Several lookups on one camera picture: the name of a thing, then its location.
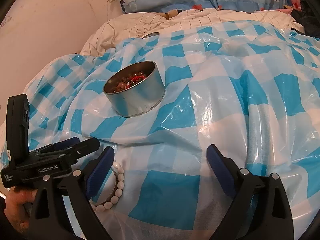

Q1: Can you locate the person's left hand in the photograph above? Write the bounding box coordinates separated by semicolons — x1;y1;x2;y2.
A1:
4;187;37;237

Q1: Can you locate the silver tin lid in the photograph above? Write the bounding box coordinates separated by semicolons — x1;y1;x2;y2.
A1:
143;32;159;38

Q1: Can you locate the amber bead bracelet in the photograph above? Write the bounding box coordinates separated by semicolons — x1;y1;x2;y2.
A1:
111;71;148;92

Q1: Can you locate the white bead bracelet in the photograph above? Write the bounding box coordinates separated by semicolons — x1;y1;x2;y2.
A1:
90;161;125;213

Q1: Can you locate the white grid-lined duvet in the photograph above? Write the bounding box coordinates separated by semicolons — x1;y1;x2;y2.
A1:
80;8;305;56

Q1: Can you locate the black fuzzy garment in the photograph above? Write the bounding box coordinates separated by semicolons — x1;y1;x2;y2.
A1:
291;0;320;38

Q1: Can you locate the round silver metal tin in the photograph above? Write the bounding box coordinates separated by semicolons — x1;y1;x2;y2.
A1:
103;61;165;117

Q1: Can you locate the blue white checkered plastic sheet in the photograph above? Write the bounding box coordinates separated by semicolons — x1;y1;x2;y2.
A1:
0;19;320;240

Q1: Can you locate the pink patterned cloth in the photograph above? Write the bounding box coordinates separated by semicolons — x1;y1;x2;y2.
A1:
277;1;302;15

